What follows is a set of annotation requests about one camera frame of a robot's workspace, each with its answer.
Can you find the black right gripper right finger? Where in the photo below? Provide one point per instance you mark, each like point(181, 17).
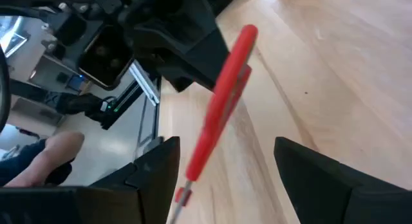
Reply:
point(315, 185)

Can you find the silver metal hinge bracket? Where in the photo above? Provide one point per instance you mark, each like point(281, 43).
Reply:
point(145, 84)

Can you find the person's forearm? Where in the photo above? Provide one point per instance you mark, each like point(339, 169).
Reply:
point(13, 166)

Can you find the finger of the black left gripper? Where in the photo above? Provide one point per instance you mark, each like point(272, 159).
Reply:
point(199, 66)

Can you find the person's hand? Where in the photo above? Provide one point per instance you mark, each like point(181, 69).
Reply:
point(48, 156)

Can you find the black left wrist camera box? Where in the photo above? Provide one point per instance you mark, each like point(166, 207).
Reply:
point(106, 56)

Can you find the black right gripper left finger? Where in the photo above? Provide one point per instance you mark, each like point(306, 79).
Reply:
point(151, 185)

